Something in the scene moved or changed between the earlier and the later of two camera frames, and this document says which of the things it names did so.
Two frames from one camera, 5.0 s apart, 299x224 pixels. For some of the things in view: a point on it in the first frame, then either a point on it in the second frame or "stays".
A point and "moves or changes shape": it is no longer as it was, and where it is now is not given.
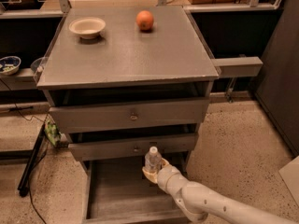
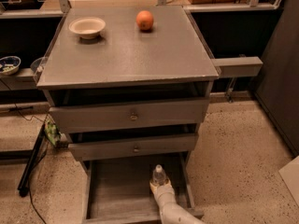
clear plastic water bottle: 152,161 moves or changes shape
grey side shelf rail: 237,67 stays
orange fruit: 145,20 stays
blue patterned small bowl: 9,65 stays
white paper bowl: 88,27 stays
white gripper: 163,174 -> 163,189
